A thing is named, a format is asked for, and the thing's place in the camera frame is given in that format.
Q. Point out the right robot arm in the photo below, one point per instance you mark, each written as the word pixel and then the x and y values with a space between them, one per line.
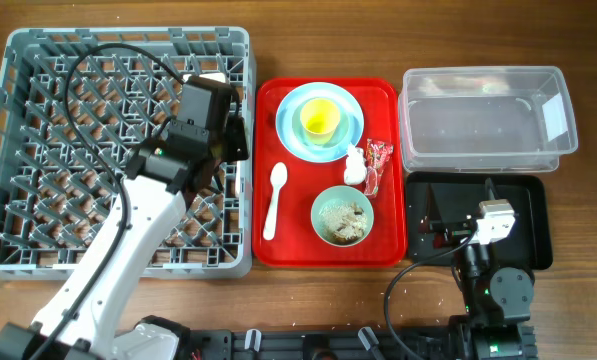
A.
pixel 497 298

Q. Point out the white tissue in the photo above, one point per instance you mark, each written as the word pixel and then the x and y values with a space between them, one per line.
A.
pixel 355 169

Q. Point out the yellow plastic cup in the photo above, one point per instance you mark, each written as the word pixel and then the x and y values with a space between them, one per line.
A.
pixel 320 118

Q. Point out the black waste tray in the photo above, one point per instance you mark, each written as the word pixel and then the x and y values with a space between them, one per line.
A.
pixel 458 195

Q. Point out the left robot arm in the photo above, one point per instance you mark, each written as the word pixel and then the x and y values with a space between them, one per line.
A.
pixel 162 177

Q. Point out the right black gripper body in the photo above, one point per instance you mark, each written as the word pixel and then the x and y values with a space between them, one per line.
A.
pixel 451 235

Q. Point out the red snack wrapper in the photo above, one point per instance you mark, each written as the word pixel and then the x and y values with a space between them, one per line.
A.
pixel 377 155

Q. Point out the clear plastic bin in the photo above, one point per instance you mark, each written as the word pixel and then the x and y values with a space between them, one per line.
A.
pixel 486 119

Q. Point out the light blue plate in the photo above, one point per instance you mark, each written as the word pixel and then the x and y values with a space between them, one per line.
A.
pixel 347 104

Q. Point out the food scraps and rice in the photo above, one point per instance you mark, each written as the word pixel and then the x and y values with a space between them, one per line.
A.
pixel 343 223

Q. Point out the grey dishwasher rack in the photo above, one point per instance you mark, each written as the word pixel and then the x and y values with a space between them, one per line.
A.
pixel 73 102

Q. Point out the white plastic spoon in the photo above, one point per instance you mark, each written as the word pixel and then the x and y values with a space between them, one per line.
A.
pixel 278 179

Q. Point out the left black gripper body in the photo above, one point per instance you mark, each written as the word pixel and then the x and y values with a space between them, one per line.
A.
pixel 235 145

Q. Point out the red plastic tray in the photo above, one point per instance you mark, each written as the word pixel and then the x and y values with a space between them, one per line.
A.
pixel 296 243

